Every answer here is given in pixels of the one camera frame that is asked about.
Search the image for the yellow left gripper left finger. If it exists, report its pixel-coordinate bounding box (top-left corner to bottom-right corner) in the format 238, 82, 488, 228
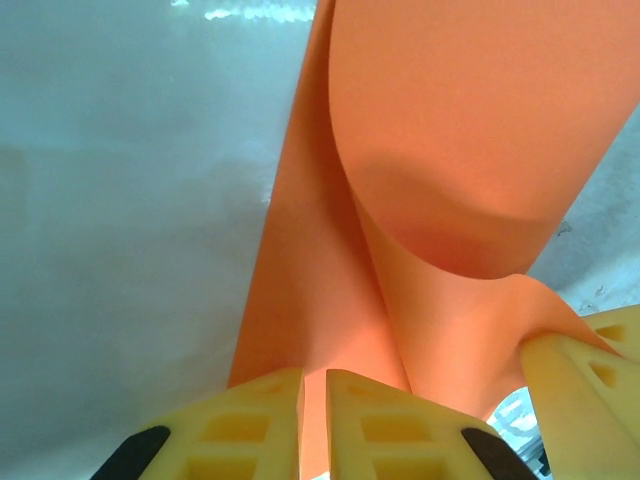
92, 367, 305, 480

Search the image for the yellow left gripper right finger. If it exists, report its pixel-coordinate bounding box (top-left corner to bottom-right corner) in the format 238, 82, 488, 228
325, 368, 539, 480

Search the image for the orange paper sheet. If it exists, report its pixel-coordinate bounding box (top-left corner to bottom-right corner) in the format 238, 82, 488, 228
222, 0, 640, 480

